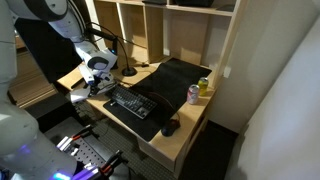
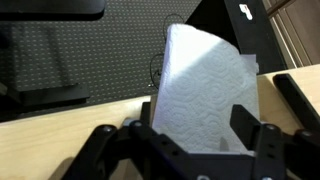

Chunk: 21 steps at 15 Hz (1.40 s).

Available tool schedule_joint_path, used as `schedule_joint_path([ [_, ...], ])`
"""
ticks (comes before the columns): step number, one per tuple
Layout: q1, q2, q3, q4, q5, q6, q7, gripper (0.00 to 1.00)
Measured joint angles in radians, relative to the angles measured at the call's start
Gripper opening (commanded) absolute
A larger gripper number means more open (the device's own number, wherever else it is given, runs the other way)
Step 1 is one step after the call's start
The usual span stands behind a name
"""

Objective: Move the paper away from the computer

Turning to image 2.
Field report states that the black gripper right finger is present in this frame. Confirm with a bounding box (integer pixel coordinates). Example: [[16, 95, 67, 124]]
[[230, 104, 261, 151]]

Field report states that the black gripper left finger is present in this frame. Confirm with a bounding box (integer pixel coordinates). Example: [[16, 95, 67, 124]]
[[140, 102, 151, 125]]

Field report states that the white paper towel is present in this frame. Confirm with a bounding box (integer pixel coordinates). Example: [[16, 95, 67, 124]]
[[152, 24, 259, 153]]

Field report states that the black monitor stand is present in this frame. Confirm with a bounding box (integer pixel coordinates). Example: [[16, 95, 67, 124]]
[[186, 0, 320, 131]]

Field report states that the black lamp cable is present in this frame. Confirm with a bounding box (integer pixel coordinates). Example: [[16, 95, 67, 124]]
[[146, 13, 185, 88]]

